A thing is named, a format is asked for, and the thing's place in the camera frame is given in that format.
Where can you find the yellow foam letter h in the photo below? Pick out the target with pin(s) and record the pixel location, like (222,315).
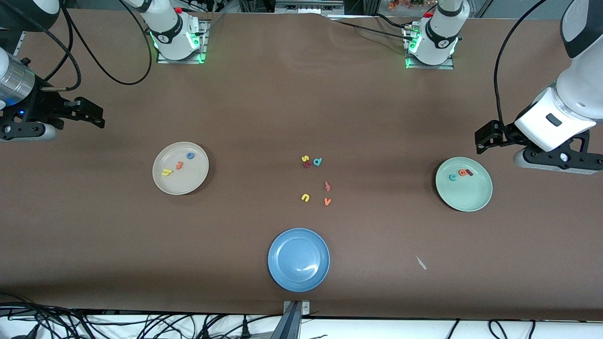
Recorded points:
(167,172)

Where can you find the light green round plate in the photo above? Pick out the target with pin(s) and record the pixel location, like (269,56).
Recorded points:
(464,195)

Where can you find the silver metal equipment rack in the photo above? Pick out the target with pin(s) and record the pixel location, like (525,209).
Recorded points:
(308,5)

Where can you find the brown table cover mat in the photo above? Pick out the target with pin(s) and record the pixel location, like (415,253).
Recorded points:
(94,235)

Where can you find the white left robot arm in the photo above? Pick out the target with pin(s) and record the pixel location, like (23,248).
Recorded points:
(440,42)

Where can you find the grey camera stand bracket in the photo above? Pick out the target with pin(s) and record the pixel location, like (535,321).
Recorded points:
(292,325)

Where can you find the black power plug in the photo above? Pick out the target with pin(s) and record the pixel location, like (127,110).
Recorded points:
(245,329)
(205,332)

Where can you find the small white paper scrap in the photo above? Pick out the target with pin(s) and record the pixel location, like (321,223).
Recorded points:
(420,262)

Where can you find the beige round plate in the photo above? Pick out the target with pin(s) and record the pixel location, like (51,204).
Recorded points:
(188,181)

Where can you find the blue round plate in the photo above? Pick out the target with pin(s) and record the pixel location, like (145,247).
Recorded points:
(298,259)

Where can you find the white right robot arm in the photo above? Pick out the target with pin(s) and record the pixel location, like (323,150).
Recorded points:
(172,33)

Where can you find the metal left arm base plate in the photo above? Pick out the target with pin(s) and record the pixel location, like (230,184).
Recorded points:
(428,67)

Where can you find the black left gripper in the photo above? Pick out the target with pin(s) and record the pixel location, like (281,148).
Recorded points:
(507,134)

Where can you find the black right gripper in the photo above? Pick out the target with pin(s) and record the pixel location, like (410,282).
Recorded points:
(41,106)

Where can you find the orange decorative items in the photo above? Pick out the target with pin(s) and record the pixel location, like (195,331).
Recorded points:
(405,4)

